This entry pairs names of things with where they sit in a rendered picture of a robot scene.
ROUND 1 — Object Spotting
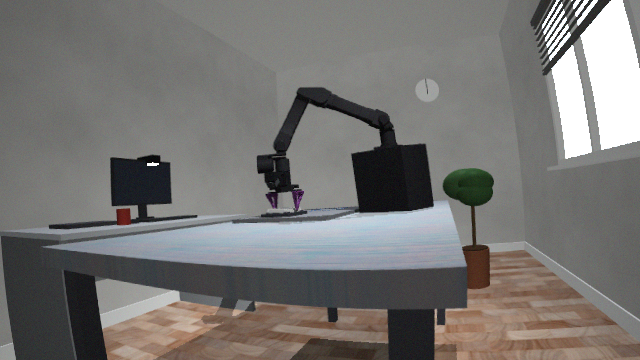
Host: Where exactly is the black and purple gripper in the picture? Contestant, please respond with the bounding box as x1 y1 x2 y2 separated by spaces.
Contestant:
265 184 304 210

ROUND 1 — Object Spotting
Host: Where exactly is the white well plate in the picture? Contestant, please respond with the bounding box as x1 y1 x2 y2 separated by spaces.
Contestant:
267 207 302 213

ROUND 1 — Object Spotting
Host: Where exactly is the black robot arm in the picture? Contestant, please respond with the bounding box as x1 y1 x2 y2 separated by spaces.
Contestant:
257 87 397 188

